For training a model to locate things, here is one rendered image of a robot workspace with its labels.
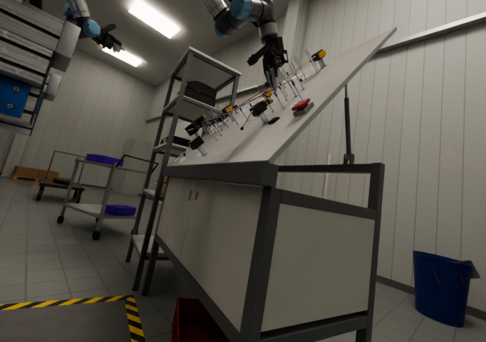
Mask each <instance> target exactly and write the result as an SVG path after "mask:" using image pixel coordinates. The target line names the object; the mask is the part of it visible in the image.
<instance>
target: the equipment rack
mask: <svg viewBox="0 0 486 342"><path fill-rule="evenodd" d="M170 75H171V79H170V83H169V88H168V91H167V94H166V99H165V103H164V106H163V111H162V114H161V120H160V123H159V126H158V131H157V135H156V139H155V144H154V147H153V152H152V155H151V159H150V164H149V167H148V172H147V176H146V179H145V184H144V187H143V191H142V196H141V199H140V205H139V208H138V211H137V217H136V220H135V225H134V228H133V232H132V237H131V240H130V243H129V249H128V252H127V257H126V260H125V262H130V260H131V256H132V251H133V248H134V246H135V249H136V251H137V254H138V256H139V262H138V265H137V270H136V273H135V279H134V283H133V286H132V290H133V291H138V290H139V289H138V288H139V285H140V279H141V275H142V270H143V267H144V263H145V260H149V257H150V256H148V255H150V252H151V249H152V245H153V240H154V236H151V233H152V229H153V224H154V220H155V215H156V211H157V207H158V202H159V201H163V196H164V194H161V190H162V186H163V180H164V177H165V176H163V171H164V167H165V166H167V165H168V161H169V156H171V157H175V158H177V157H178V156H180V155H181V154H182V153H183V152H184V151H185V150H187V148H188V147H185V146H182V145H178V144H174V143H173V140H174V134H175V131H176V125H177V122H178V119H181V120H184V121H188V122H190V123H192V122H193V121H194V120H195V119H197V118H198V117H200V116H204V117H205V116H207V118H208V119H209V121H210V120H212V117H214V116H213V115H214V114H215V115H216V117H218V115H219V116H220V115H222V113H223V112H222V113H221V112H220V110H219V109H218V108H217V109H218V111H219V112H220V113H219V112H218V111H217V109H216V108H214V107H212V106H209V105H207V104H205V103H202V102H199V101H196V100H194V99H192V98H189V97H187V96H185V95H184V91H185V87H186V85H187V84H188V83H189V82H191V81H198V82H202V83H204V84H206V85H208V86H210V87H212V88H213V89H215V90H216V91H217V92H218V91H219V90H221V89H223V88H224V87H226V86H227V85H229V84H230V83H232V82H234V84H233V88H232V92H231V99H230V103H229V105H230V106H231V107H233V106H234V103H235V99H236V92H237V88H238V84H239V77H240V76H241V75H242V73H241V72H238V71H237V70H235V69H233V68H231V67H229V66H227V65H225V64H223V63H221V62H219V61H217V60H215V59H214V58H212V57H210V56H208V55H206V54H204V53H202V52H200V51H198V50H196V49H194V48H193V47H191V46H190V47H189V48H188V49H187V51H186V52H185V54H184V55H183V57H182V58H181V59H180V61H179V62H178V64H177V65H176V66H175V68H174V69H173V71H172V72H171V74H170ZM174 79H175V80H178V81H180V82H181V85H180V89H179V94H178V95H177V96H176V97H175V98H174V99H173V100H172V101H171V102H170V103H169V100H170V97H171V91H172V87H173V84H174ZM211 110H212V111H211ZM215 110H216V112H217V113H218V114H217V113H216V112H215ZM208 111H209V113H210V114H209V113H208ZM169 112H170V113H169ZM211 112H213V113H214V114H212V113H211ZM166 115H169V116H173V119H172V123H171V128H170V131H169V137H168V140H167V142H165V143H163V144H161V145H158V144H159V141H160V138H161V133H162V129H163V124H164V121H165V117H166ZM211 116H212V117H211ZM207 118H205V119H206V120H207V121H208V119H207ZM214 118H215V117H214ZM190 119H191V120H190ZM162 151H163V152H162ZM156 153H159V154H162V155H164V156H163V161H162V164H161V170H160V173H159V177H158V183H157V186H156V189H155V191H154V190H152V189H148V186H149V183H150V177H151V174H152V170H153V165H154V162H155V157H156ZM146 195H147V196H149V197H150V198H152V199H153V204H152V207H151V210H150V216H149V219H148V224H147V228H146V232H145V235H137V230H138V227H139V224H140V219H141V215H142V210H143V206H144V203H145V198H146Z"/></svg>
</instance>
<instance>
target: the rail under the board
mask: <svg viewBox="0 0 486 342"><path fill-rule="evenodd" d="M278 168H279V166H278V165H276V164H273V163H272V164H270V163H269V162H265V161H260V162H246V163H219V164H205V165H190V166H165V167H164V171H163V176H171V177H178V178H185V179H199V180H206V181H219V182H226V183H233V184H247V185H254V186H261V187H276V182H277V177H278Z"/></svg>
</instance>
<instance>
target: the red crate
mask: <svg viewBox="0 0 486 342"><path fill-rule="evenodd" d="M171 328H172V333H171V334H172V339H171V341H172V342H230V341H229V339H228V338H227V337H226V336H225V334H224V333H223V331H222V330H221V329H220V328H219V326H218V325H217V323H216V322H215V320H214V319H213V318H212V317H211V315H210V314H209V312H208V311H207V309H206V308H205V307H204V306H203V304H202V303H201V301H200V300H199V299H190V298H177V299H176V309H175V313H174V320H173V323H172V327H171Z"/></svg>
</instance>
